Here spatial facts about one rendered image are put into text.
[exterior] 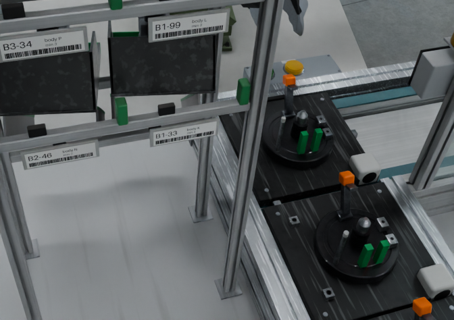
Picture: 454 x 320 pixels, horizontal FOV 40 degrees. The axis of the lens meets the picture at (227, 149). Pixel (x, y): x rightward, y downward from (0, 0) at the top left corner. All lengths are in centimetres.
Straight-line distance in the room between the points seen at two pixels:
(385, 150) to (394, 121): 9
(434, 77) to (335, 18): 76
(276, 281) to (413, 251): 24
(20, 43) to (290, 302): 60
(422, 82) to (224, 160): 39
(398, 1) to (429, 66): 254
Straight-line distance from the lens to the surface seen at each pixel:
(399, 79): 146
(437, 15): 356
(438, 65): 104
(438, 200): 130
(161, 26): 67
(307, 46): 165
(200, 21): 68
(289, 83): 121
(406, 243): 113
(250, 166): 88
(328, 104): 132
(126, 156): 133
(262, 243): 109
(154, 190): 126
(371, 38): 325
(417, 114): 145
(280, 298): 103
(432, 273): 108
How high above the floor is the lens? 184
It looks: 47 degrees down
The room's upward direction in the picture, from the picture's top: 7 degrees clockwise
